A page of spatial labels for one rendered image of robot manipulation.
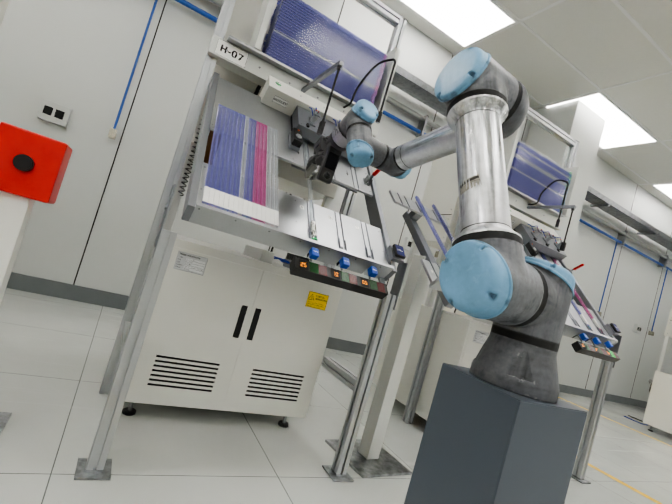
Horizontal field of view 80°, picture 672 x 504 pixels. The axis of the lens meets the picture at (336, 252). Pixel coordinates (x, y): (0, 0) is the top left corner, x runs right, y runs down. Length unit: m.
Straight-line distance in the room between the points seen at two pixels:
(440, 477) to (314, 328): 0.93
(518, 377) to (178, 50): 2.98
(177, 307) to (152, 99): 1.97
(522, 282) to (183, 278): 1.08
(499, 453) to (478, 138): 0.53
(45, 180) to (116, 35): 2.13
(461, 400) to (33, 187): 1.09
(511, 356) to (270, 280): 0.97
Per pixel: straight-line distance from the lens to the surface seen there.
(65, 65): 3.21
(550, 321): 0.78
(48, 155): 1.25
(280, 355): 1.59
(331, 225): 1.33
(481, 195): 0.74
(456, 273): 0.68
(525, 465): 0.78
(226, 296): 1.47
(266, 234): 1.16
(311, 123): 1.61
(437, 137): 1.09
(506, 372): 0.76
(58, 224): 3.09
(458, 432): 0.79
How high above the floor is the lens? 0.66
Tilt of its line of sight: 3 degrees up
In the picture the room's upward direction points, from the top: 16 degrees clockwise
